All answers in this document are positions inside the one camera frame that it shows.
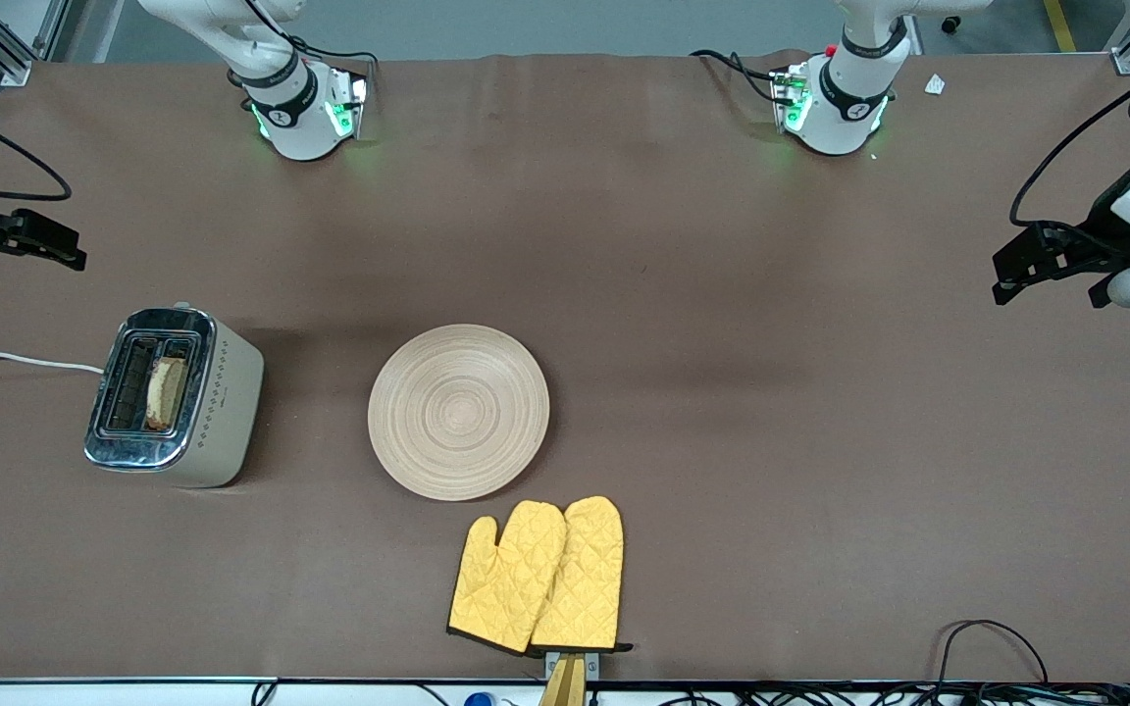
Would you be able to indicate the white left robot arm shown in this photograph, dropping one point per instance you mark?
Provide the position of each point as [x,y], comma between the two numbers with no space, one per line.
[840,108]

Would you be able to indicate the small white paper scrap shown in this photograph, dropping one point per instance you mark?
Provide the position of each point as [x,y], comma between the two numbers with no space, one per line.
[935,84]

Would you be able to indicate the small grey metal bracket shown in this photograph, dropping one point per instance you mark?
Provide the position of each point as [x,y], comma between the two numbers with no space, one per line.
[592,664]

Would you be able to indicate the slice of toast bread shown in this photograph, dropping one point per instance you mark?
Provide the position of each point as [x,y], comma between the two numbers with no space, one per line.
[166,394]

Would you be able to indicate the yellow quilted oven mitt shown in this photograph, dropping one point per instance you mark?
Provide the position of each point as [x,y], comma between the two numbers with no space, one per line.
[590,579]
[506,588]

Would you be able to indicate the beige and chrome toaster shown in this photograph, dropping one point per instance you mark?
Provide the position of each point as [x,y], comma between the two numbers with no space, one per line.
[222,412]

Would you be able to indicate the round light wooden plate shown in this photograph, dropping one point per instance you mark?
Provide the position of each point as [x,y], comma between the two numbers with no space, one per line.
[458,412]

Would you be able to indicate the table cover sheet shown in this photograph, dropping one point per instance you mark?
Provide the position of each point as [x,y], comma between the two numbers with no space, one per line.
[771,441]

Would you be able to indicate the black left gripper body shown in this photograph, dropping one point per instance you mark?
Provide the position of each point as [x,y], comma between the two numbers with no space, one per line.
[1098,238]

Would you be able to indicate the small blue round object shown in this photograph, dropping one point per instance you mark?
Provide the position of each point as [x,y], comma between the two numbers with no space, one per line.
[479,700]

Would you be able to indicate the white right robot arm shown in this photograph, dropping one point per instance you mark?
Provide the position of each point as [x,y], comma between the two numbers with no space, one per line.
[295,118]

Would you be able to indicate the black caster wheel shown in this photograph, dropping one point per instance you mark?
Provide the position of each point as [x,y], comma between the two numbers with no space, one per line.
[952,25]

